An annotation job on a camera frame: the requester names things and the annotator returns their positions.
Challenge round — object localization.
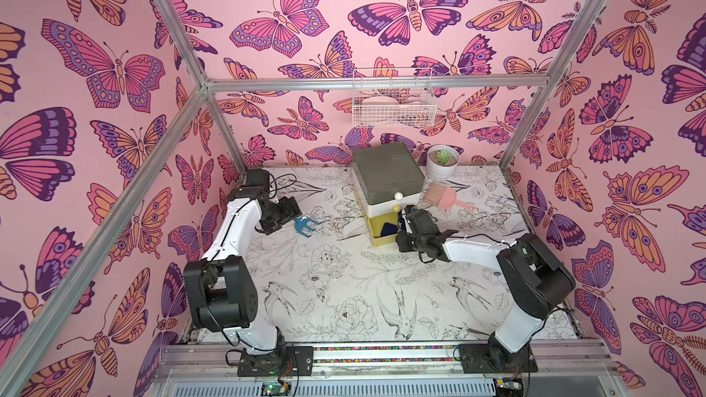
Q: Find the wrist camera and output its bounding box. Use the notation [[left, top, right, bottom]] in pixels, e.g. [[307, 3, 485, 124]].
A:
[[402, 205, 438, 233], [242, 168, 271, 195]]

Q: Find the small navy brooch box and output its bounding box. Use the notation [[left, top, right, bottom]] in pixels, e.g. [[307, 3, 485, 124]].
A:
[[380, 222, 399, 238]]

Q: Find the three-drawer cabinet frame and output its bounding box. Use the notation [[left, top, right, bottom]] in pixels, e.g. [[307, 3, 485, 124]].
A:
[[352, 142, 426, 217]]

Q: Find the white wire basket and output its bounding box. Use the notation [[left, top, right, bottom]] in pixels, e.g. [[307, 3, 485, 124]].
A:
[[350, 68, 438, 130]]

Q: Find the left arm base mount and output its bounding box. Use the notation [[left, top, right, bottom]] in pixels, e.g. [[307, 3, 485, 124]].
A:
[[237, 343, 314, 378]]

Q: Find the aluminium front rail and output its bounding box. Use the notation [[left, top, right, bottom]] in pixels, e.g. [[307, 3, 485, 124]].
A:
[[148, 340, 629, 396]]

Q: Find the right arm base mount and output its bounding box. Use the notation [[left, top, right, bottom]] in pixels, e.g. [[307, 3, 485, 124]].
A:
[[456, 336, 539, 374]]

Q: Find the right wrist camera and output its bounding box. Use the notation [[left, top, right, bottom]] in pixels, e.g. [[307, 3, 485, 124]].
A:
[[402, 205, 438, 233]]

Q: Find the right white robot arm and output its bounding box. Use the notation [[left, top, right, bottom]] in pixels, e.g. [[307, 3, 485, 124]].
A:
[[395, 206, 575, 355]]

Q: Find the white potted succulent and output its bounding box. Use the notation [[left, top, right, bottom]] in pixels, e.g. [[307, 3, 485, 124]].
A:
[[426, 145, 461, 182]]

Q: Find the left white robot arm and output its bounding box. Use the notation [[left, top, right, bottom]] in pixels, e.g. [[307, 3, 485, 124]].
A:
[[184, 168, 302, 355]]

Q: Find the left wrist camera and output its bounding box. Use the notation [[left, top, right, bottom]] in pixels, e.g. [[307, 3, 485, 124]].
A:
[[242, 168, 271, 195]]

